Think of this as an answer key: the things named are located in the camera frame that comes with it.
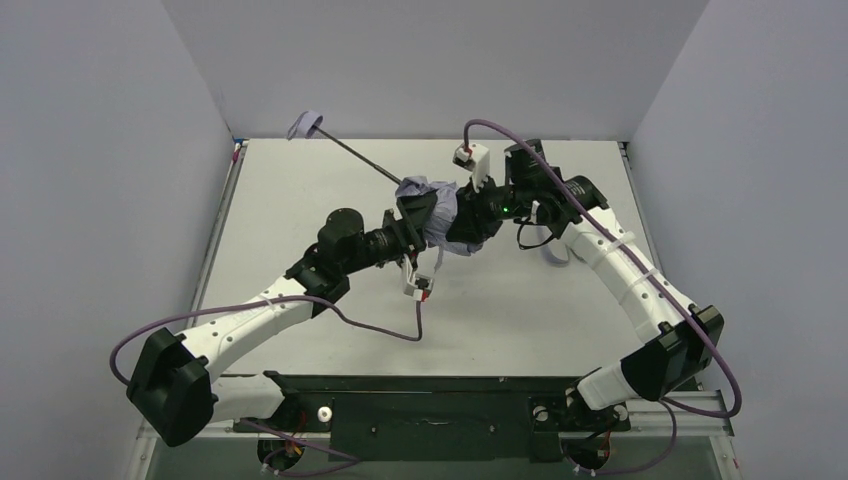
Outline lavender folding umbrella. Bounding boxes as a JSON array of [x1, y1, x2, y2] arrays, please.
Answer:
[[285, 110, 483, 272]]

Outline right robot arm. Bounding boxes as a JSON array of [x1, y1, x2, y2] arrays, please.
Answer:
[[446, 139, 724, 411]]

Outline lavender umbrella case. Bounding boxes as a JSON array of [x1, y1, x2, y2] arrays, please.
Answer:
[[541, 235, 572, 267]]

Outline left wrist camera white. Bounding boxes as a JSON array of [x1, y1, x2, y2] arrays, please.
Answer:
[[400, 256, 435, 302]]

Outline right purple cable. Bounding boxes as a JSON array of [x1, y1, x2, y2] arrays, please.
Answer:
[[462, 119, 743, 477]]

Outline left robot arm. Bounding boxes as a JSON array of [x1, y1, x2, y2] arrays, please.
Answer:
[[122, 192, 438, 447]]

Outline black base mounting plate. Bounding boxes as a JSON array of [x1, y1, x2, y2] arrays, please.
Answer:
[[254, 371, 646, 463]]

